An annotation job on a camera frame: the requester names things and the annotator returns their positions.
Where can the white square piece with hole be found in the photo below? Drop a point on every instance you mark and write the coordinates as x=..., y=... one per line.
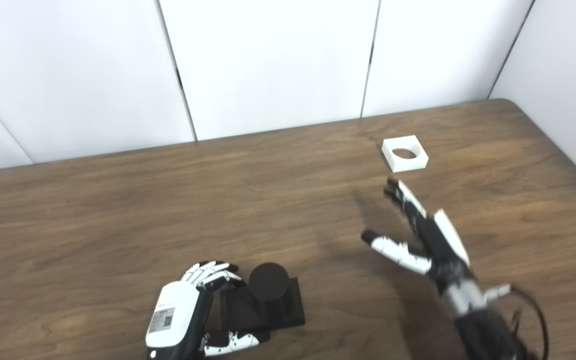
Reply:
x=420, y=161

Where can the black peg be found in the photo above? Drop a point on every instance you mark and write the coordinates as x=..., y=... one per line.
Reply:
x=268, y=285

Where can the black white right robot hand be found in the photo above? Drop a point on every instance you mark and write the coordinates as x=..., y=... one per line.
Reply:
x=443, y=245

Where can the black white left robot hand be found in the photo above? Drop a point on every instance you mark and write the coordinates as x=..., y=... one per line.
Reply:
x=175, y=312

